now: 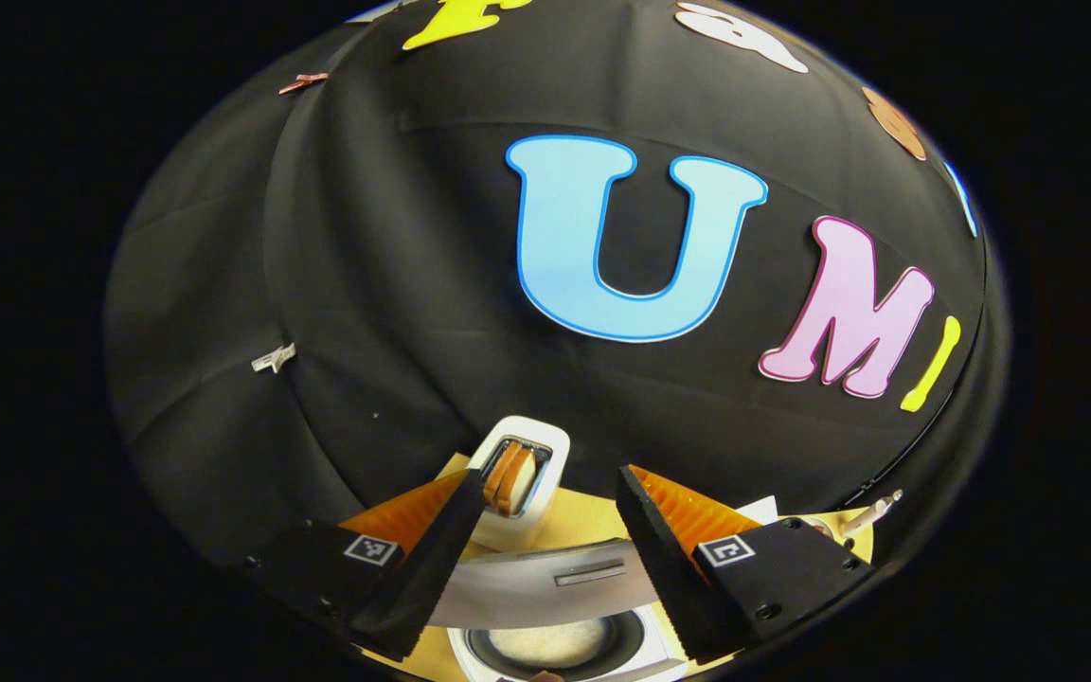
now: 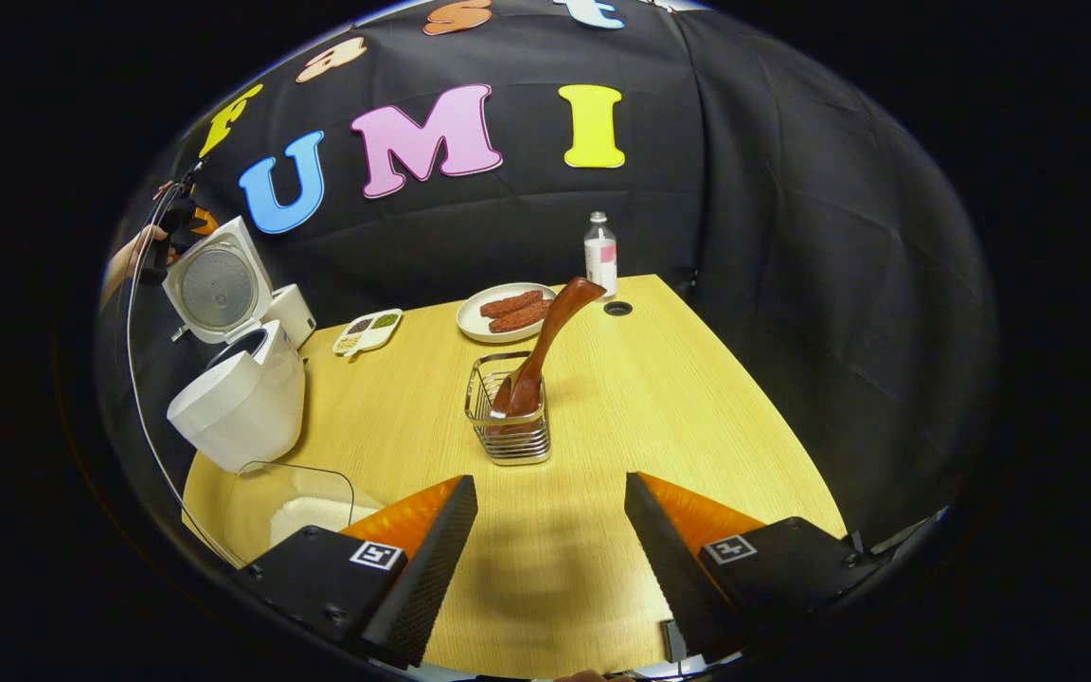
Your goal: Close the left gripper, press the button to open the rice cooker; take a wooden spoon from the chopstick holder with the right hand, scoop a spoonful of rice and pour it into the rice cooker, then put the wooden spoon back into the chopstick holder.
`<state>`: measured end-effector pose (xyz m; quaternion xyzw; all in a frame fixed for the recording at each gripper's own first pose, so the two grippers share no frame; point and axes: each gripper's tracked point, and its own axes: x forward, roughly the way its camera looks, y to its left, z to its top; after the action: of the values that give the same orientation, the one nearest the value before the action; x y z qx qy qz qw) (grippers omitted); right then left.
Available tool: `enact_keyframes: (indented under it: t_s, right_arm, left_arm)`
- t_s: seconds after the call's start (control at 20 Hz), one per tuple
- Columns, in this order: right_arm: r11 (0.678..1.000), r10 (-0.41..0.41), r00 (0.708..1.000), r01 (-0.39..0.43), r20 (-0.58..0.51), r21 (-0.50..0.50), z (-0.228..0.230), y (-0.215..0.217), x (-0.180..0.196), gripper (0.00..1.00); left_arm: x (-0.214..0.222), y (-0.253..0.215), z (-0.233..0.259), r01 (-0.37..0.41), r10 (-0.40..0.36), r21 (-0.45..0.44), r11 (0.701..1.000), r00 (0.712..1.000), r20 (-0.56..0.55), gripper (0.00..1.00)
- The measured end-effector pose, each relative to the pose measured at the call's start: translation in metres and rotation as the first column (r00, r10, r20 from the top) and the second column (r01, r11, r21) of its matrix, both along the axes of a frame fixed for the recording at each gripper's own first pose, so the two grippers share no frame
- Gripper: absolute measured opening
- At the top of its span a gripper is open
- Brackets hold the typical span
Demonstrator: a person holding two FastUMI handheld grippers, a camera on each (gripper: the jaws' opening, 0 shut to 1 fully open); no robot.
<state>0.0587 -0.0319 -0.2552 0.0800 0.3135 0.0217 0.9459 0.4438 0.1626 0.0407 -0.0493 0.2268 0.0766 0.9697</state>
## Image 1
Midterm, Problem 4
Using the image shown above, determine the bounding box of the white rice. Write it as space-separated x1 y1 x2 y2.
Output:
489 620 608 667

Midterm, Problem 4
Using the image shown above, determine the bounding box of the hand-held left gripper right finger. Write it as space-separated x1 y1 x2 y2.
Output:
615 464 876 666

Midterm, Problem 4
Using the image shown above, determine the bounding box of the toasted bread slice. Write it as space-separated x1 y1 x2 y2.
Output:
484 440 537 517

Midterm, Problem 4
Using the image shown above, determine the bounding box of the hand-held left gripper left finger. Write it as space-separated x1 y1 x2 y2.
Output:
233 469 488 662

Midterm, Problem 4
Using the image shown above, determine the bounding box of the white rice cooker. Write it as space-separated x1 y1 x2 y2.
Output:
427 538 707 682

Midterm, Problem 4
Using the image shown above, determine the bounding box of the clear bottle with pink label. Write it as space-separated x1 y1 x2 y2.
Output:
837 489 904 541

